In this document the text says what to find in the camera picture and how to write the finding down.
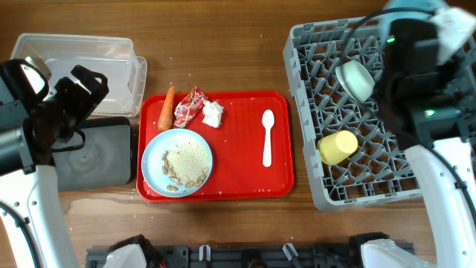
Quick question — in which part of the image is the white plastic spoon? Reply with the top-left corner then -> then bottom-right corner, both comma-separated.
262,109 -> 274,168

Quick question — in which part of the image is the yellow plastic cup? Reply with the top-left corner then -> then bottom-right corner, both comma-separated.
317,130 -> 358,165

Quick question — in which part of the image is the mint green bowl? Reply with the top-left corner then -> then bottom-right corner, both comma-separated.
335,60 -> 375,103

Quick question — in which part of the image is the light blue bowl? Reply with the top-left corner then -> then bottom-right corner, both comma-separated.
380,0 -> 448,21

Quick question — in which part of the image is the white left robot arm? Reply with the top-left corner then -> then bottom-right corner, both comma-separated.
1,59 -> 109,267

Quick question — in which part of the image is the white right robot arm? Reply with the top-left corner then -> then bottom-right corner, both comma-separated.
373,19 -> 475,267

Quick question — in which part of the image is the grey dishwasher rack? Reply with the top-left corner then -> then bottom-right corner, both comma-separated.
282,6 -> 476,213

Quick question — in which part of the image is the black square bin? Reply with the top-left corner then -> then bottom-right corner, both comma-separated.
53,117 -> 137,191

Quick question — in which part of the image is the clear plastic bin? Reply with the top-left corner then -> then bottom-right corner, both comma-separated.
10,33 -> 148,118

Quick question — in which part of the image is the orange carrot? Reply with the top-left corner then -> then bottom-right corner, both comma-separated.
158,86 -> 176,131

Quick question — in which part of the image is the light blue plate with rice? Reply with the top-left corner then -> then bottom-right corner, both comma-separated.
141,129 -> 213,198

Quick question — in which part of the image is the red snack wrapper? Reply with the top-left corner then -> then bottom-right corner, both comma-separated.
173,86 -> 208,128

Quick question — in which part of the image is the crumpled white tissue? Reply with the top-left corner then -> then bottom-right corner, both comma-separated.
202,100 -> 224,128

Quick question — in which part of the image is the red plastic tray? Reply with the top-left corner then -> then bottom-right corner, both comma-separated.
135,91 -> 295,203

